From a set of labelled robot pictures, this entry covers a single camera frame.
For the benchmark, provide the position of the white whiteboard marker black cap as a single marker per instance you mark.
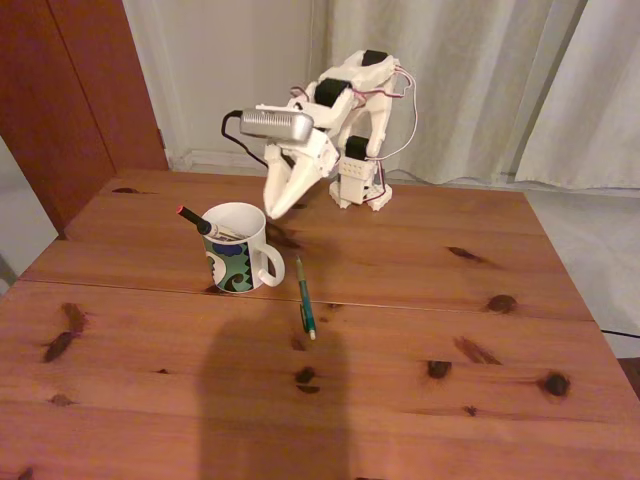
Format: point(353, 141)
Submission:
point(222, 231)

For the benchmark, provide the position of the black pen red ends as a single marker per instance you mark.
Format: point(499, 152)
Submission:
point(192, 216)

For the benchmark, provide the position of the green mechanical pencil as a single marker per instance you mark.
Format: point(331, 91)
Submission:
point(304, 295)

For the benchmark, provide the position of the white mug green blue pattern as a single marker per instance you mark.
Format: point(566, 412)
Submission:
point(235, 270)

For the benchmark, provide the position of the wide white curtain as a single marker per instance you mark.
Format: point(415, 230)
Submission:
point(475, 50)

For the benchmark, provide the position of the brown wooden cabinet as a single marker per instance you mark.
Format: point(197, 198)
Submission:
point(60, 100)

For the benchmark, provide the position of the narrow white curtain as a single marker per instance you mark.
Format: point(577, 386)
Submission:
point(600, 100)

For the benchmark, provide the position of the silver camera box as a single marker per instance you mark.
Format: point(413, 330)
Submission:
point(280, 127)

